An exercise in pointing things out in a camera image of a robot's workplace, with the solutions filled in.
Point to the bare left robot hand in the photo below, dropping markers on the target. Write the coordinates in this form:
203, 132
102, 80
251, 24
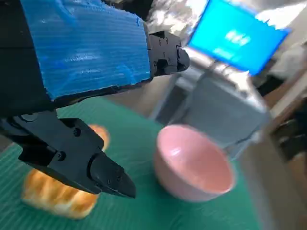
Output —
91, 48

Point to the round toy bread bun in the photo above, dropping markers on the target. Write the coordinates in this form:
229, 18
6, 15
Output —
103, 136

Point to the long striped toy bread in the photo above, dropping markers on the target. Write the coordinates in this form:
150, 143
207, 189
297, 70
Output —
60, 198

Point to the pink bowl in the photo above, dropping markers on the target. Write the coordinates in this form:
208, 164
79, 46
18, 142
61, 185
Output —
199, 167

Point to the blue monitor screen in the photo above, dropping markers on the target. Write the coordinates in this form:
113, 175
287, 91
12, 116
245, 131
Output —
235, 36

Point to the grey mesh-back chair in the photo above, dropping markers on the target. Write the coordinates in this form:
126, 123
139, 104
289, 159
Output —
227, 112

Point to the green cutting mat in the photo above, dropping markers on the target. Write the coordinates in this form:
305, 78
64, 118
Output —
134, 210

